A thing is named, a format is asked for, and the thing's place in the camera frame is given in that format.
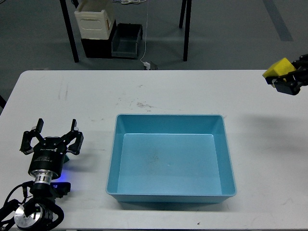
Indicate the black crate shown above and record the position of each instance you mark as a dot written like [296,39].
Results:
[99,48]

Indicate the blue plastic tray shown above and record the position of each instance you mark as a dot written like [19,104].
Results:
[170,158]

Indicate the black table leg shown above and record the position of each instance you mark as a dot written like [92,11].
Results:
[69,30]
[187,20]
[182,13]

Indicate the yellow block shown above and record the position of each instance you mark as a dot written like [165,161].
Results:
[279,68]

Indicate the black table leg far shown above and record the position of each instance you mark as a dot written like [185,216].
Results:
[182,13]

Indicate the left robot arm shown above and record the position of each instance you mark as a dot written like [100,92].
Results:
[38,210]

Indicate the green block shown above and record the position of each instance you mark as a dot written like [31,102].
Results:
[66,159]

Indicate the dark grey bin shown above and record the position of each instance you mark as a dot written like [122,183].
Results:
[125,43]

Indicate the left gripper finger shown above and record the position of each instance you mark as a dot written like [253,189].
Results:
[26,147]
[73,139]

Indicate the black table leg left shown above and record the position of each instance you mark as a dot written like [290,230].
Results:
[69,30]

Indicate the black table leg right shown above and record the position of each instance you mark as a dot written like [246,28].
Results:
[187,20]

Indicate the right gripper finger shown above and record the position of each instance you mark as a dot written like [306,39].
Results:
[288,84]
[301,64]

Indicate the white power adapter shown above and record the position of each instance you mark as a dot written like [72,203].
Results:
[147,65]

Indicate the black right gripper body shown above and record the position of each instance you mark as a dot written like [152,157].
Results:
[303,79]

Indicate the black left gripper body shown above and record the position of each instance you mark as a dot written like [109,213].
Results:
[48,156]

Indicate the cream plastic box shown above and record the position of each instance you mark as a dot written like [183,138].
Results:
[95,19]

